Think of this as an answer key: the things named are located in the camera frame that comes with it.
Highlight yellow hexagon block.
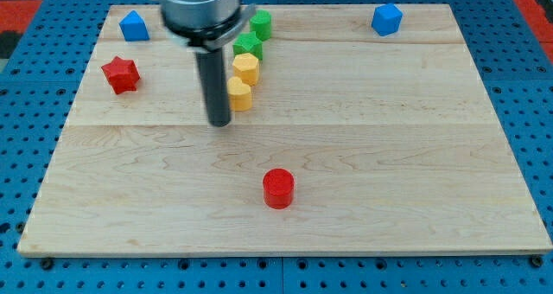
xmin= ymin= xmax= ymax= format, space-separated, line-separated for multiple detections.
xmin=232 ymin=53 xmax=260 ymax=86

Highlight red star block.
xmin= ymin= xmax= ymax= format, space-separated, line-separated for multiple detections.
xmin=101 ymin=56 xmax=141 ymax=95

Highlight light wooden board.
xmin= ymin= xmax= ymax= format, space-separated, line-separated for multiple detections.
xmin=18 ymin=4 xmax=552 ymax=258

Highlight green star block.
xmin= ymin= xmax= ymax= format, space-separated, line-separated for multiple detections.
xmin=232 ymin=31 xmax=264 ymax=60

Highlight blue hexagon block right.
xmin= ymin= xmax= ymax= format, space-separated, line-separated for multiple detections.
xmin=371 ymin=3 xmax=404 ymax=36

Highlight green cylinder block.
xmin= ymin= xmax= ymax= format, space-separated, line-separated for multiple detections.
xmin=249 ymin=10 xmax=272 ymax=42

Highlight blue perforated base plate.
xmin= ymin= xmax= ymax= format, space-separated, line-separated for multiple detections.
xmin=1 ymin=0 xmax=552 ymax=293

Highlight yellow heart block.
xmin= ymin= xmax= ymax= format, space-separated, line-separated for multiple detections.
xmin=227 ymin=76 xmax=253 ymax=112

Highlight red cylinder block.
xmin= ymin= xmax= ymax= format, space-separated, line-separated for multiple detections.
xmin=263 ymin=168 xmax=296 ymax=209

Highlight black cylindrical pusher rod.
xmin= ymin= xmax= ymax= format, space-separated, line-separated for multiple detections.
xmin=195 ymin=48 xmax=232 ymax=127

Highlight blue pentagon block left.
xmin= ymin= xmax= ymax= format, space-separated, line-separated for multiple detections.
xmin=119 ymin=10 xmax=149 ymax=42

